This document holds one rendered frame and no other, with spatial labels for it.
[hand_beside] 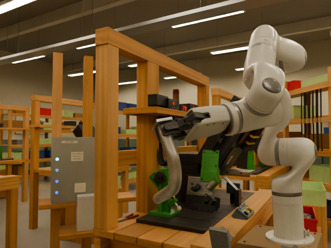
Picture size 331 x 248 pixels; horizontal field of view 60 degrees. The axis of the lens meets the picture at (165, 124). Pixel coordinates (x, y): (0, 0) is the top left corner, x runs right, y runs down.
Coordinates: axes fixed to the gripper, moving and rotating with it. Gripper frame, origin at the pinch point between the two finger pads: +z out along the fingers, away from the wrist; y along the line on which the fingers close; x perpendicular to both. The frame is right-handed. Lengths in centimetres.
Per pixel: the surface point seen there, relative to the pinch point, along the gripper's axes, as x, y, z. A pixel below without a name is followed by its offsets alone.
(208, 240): 27, -70, -28
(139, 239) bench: 17, -86, -2
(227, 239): 26.6, -4.9, -7.2
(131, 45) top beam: -86, -69, -23
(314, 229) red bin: 39, -80, -92
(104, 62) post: -71, -64, -4
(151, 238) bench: 18, -84, -7
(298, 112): -102, -284, -337
